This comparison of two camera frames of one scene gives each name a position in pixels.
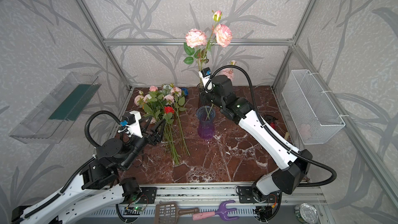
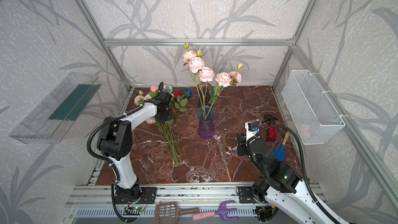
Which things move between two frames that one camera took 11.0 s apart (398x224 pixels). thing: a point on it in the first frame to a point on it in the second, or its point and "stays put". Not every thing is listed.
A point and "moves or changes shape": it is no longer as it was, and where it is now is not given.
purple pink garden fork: x=222 y=212 stays put
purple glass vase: x=205 y=115 stays put
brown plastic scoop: x=167 y=212 stays put
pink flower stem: x=198 y=42 moves or changes shape
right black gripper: x=207 y=96 to x=243 y=144
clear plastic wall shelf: x=50 y=122 stays put
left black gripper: x=149 y=135 to x=169 y=113
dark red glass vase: x=205 y=96 stays put
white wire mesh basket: x=315 y=118 stays put
